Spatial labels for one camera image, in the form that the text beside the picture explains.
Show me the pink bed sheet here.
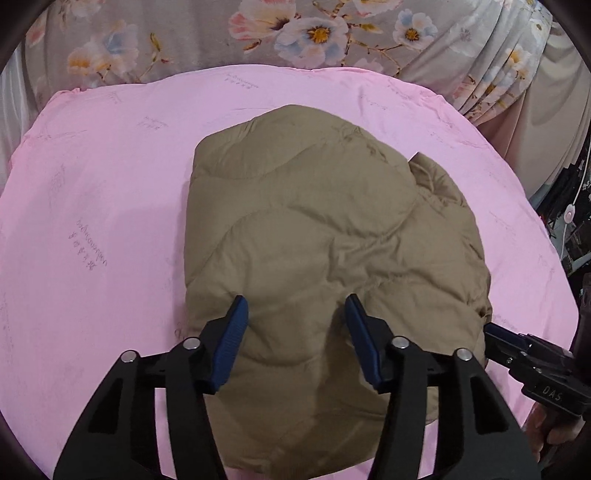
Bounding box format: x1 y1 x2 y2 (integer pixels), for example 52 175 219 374
0 64 579 480

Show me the white cable with switch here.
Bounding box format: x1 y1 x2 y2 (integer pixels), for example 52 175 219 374
556 152 591 271

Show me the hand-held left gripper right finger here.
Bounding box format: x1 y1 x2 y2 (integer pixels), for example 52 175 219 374
345 294 541 480

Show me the dark clutter pile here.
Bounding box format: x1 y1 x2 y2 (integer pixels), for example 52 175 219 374
531 157 591 278

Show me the grey floral bed cover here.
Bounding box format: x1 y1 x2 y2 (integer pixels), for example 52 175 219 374
25 0 561 125

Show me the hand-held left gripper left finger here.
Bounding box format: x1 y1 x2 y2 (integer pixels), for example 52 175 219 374
53 295 249 480

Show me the person's right hand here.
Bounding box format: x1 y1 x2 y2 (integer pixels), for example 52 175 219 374
525 401 586 464

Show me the khaki puffer jacket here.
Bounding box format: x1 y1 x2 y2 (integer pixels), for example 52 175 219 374
183 104 493 474

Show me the white cloth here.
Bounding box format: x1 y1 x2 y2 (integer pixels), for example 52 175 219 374
0 46 40 195

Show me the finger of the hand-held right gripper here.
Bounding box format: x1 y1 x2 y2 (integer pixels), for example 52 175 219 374
483 322 532 370

